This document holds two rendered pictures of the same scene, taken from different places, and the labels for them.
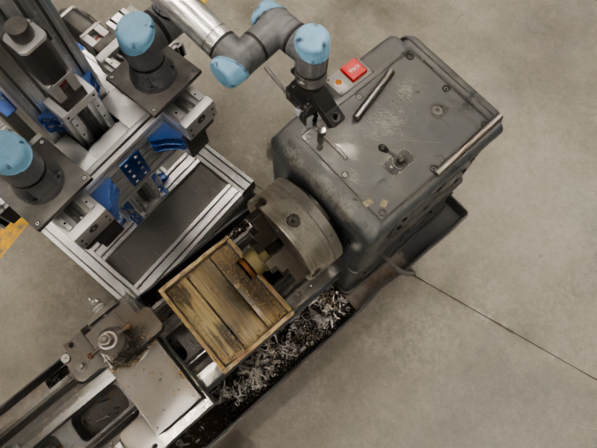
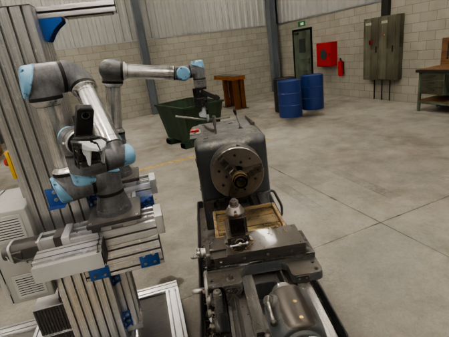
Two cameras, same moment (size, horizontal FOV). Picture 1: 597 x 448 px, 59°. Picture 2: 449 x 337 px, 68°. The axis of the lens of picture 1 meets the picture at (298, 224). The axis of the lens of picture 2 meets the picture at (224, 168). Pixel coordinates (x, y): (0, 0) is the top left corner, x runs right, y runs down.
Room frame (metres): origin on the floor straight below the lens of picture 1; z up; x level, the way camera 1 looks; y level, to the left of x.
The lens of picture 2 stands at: (-0.66, 1.51, 1.77)
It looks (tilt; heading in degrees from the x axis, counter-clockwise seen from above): 19 degrees down; 310
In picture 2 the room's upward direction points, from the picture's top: 8 degrees counter-clockwise
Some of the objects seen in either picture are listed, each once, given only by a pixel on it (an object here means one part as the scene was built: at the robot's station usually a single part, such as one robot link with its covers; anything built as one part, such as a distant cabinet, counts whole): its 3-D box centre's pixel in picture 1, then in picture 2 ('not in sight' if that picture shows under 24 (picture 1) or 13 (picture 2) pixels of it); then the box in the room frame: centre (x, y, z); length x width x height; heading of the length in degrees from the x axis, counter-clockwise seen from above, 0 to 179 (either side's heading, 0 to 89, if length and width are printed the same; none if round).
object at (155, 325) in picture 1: (131, 339); (237, 234); (0.15, 0.50, 0.99); 0.20 x 0.10 x 0.05; 133
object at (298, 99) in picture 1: (307, 89); (200, 97); (0.72, -0.01, 1.52); 0.09 x 0.08 x 0.12; 44
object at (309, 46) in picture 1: (311, 51); (197, 69); (0.72, -0.02, 1.68); 0.09 x 0.08 x 0.11; 48
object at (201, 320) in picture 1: (226, 302); (247, 221); (0.29, 0.23, 0.89); 0.36 x 0.30 x 0.04; 43
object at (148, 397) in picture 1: (139, 362); (253, 245); (0.09, 0.49, 0.95); 0.43 x 0.17 x 0.05; 43
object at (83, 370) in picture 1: (135, 377); (259, 260); (0.05, 0.51, 0.90); 0.47 x 0.30 x 0.06; 43
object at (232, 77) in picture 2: not in sight; (230, 91); (6.00, -7.28, 0.50); 1.61 x 0.44 x 1.00; 150
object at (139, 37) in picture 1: (140, 39); not in sight; (1.00, 0.48, 1.33); 0.13 x 0.12 x 0.14; 138
